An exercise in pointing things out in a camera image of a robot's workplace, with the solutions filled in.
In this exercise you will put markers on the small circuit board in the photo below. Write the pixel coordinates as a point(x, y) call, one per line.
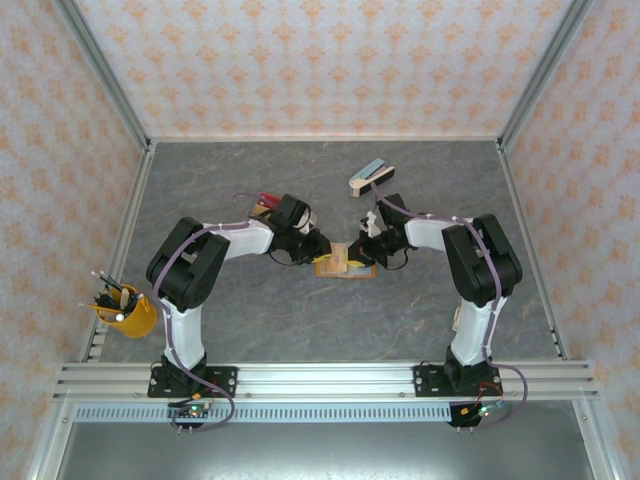
point(194, 411)
point(484, 411)

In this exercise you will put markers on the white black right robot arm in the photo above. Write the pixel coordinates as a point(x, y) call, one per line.
point(480, 265)

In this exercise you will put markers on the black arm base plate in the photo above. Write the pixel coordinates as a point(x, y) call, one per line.
point(425, 382)
point(225, 382)

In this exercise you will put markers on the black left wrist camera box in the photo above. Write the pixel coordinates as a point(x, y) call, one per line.
point(292, 210)

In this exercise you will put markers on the wooden stick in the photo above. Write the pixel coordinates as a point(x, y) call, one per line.
point(123, 298)

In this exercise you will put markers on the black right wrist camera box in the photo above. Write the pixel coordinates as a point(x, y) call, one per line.
point(391, 209)

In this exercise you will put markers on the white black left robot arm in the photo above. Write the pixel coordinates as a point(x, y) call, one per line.
point(185, 280)

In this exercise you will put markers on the orange leather card holder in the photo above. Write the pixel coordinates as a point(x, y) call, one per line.
point(340, 265)

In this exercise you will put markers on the black pencil white tip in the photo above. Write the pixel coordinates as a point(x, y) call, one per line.
point(112, 280)
point(90, 305)
point(105, 282)

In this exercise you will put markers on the aluminium frame post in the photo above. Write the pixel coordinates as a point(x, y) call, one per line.
point(106, 75)
point(542, 75)

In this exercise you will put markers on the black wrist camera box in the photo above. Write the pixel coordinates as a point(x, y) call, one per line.
point(292, 210)
point(391, 209)

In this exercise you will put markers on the yellow pen cup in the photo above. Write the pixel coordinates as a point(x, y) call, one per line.
point(135, 320)

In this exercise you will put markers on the clear acrylic box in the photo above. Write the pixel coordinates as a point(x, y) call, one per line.
point(261, 206)

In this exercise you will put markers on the aluminium mounting beam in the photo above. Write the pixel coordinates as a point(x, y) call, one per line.
point(325, 382)

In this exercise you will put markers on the aluminium frame leg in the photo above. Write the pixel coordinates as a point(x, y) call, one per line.
point(50, 440)
point(595, 440)

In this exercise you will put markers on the aluminium side rail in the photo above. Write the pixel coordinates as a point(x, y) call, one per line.
point(122, 240)
point(532, 250)

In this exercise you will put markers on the blue beige stapler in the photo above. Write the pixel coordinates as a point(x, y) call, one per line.
point(370, 176)

